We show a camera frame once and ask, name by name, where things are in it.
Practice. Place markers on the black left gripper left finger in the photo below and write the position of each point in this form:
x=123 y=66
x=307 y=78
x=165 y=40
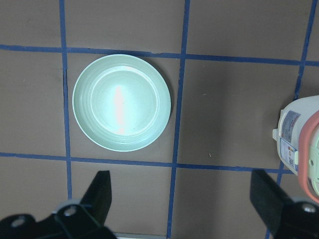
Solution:
x=96 y=202

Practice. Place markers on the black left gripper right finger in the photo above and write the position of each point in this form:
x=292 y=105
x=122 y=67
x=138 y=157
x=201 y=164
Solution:
x=268 y=199

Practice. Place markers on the white rice cooker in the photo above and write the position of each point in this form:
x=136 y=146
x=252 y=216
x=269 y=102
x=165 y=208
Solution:
x=297 y=139

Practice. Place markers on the green plate near left arm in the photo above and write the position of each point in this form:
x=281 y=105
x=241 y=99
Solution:
x=121 y=103

